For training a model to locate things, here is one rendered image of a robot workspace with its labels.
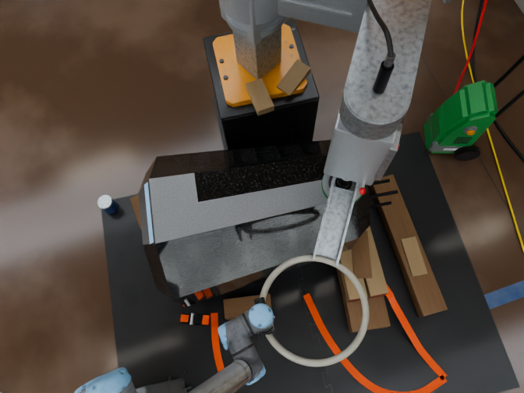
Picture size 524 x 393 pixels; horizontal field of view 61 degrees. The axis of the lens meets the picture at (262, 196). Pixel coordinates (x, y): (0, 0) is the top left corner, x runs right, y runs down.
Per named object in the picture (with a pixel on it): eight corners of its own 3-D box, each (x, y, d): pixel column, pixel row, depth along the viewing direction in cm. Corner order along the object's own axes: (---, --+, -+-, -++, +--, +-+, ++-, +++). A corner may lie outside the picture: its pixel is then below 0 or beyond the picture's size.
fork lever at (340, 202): (341, 116, 214) (341, 114, 209) (380, 125, 212) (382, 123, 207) (304, 256, 210) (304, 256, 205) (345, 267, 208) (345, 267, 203)
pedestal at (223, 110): (213, 98, 349) (196, 34, 280) (294, 81, 352) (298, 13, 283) (229, 174, 327) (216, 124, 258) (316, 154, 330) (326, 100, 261)
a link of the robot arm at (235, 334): (228, 357, 163) (257, 340, 165) (214, 327, 166) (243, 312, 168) (228, 355, 172) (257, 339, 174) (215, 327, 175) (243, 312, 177)
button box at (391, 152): (377, 162, 188) (394, 130, 161) (384, 164, 188) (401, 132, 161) (373, 179, 186) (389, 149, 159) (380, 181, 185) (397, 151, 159)
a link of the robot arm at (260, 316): (242, 309, 168) (266, 297, 169) (245, 314, 179) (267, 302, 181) (253, 333, 164) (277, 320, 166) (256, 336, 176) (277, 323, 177)
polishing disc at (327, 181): (356, 161, 231) (357, 160, 230) (369, 198, 224) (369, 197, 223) (316, 170, 230) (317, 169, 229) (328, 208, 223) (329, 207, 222)
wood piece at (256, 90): (246, 88, 261) (245, 83, 256) (261, 83, 262) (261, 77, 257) (258, 116, 254) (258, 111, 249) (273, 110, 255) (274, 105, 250)
